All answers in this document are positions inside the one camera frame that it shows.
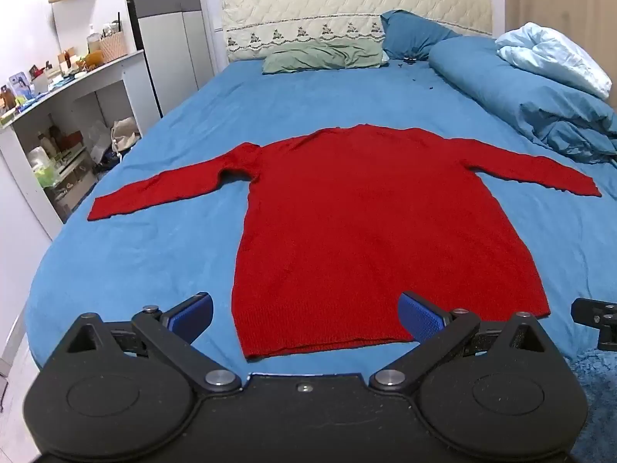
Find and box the white shelf desk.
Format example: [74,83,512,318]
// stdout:
[0,49,162,240]

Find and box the red knit sweater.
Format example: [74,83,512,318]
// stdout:
[88,124,602,360]

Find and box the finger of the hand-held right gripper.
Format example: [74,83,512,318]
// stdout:
[571,296,617,353]

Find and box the beige cloth bag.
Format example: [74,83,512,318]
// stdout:
[111,117,142,153]

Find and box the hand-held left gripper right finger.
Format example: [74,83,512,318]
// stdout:
[369,291,553,394]

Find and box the green pillow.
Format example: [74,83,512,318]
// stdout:
[263,41,387,75]

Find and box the blue pillow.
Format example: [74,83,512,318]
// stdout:
[381,10,462,61]

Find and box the blue duvet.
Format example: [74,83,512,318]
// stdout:
[428,36,617,165]

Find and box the light blue blanket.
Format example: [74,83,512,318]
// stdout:
[496,22,613,101]

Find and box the blue fluffy rug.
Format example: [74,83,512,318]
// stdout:
[568,347,617,463]

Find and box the cream quilted headboard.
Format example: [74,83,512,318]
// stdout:
[222,0,493,63]

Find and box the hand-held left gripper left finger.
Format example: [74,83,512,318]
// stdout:
[65,292,242,395]

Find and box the grey and white wardrobe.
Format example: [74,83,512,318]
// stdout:
[120,0,215,117]

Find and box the woven basket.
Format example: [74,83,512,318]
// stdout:
[99,31,128,63]

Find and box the bed with blue sheet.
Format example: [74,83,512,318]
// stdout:
[24,41,617,382]

